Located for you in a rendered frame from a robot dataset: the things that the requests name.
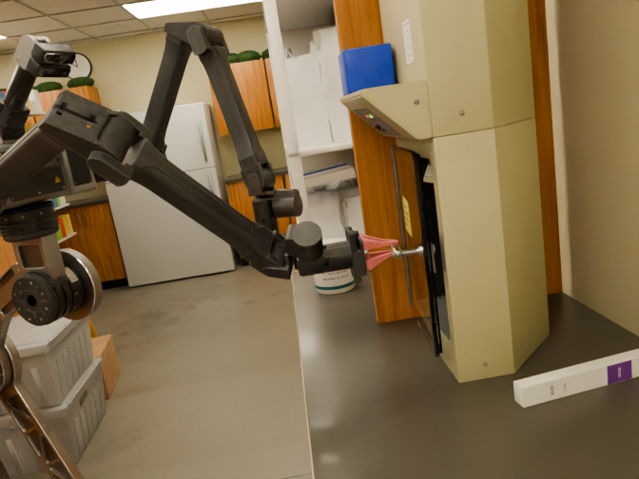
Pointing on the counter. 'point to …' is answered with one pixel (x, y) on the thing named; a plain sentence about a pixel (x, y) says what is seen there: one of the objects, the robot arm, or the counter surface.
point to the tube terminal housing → (480, 174)
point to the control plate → (375, 121)
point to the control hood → (396, 107)
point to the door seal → (430, 252)
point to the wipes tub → (342, 281)
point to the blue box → (366, 67)
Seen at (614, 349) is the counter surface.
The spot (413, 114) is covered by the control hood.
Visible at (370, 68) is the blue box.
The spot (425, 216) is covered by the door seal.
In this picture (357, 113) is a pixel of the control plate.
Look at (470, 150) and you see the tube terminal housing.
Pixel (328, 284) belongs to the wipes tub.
